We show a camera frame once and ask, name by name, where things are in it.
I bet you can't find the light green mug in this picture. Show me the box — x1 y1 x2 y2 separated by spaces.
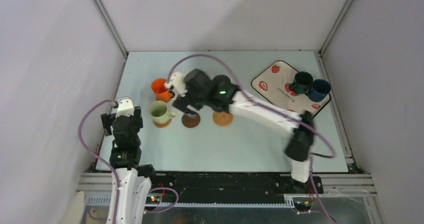
149 100 177 124

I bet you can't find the dark wood coaster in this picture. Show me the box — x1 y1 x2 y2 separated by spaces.
181 112 201 128

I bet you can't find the patterned light wood coaster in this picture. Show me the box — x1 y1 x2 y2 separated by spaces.
212 111 234 127

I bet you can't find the orange mug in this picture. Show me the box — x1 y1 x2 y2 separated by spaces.
151 78 175 101

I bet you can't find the dark green mug back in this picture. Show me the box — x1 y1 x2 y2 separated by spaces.
288 71 314 95

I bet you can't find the blue mug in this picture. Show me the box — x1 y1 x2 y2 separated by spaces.
306 79 332 103

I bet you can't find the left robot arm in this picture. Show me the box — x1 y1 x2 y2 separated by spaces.
101 99 158 224

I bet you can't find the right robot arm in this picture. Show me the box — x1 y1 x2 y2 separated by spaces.
163 68 315 193

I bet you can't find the wooden serving tray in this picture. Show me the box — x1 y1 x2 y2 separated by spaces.
251 60 332 117

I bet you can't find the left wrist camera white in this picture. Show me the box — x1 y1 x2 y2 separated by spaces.
115 96 135 118

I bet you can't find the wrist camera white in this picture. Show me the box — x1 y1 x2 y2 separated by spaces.
164 72 188 97
115 96 135 118

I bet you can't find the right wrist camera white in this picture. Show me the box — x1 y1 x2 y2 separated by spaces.
164 72 188 97

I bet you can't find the aluminium frame rail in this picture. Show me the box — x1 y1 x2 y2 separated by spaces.
76 173 379 210

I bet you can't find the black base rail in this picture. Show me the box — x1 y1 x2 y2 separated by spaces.
152 171 324 206

